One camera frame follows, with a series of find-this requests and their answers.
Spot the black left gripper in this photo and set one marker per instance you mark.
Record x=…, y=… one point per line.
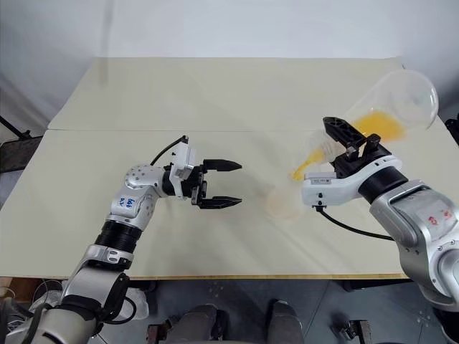
x=197, y=182

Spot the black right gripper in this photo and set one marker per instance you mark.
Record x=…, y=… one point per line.
x=358, y=161

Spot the plastic cup with orange juice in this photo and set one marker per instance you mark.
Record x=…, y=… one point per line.
x=412, y=100

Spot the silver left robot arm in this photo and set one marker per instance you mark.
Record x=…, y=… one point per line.
x=132, y=200

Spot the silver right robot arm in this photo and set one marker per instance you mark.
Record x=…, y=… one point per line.
x=416, y=215

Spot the dark equipment piece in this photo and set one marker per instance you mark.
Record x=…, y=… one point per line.
x=453, y=130

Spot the dark rounded shape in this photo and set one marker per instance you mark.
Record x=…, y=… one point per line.
x=288, y=322
x=197, y=324

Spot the white plastic bag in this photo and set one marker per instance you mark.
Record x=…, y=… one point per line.
x=140, y=304

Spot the black metal stand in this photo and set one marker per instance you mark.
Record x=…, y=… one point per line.
x=18, y=150

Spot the brown wooden box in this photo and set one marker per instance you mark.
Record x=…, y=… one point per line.
x=18, y=288

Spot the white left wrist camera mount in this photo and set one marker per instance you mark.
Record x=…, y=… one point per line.
x=184, y=157

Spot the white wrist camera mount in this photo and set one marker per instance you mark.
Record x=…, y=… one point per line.
x=184, y=157
x=333, y=193

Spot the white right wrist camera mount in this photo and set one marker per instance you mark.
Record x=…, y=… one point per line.
x=333, y=193

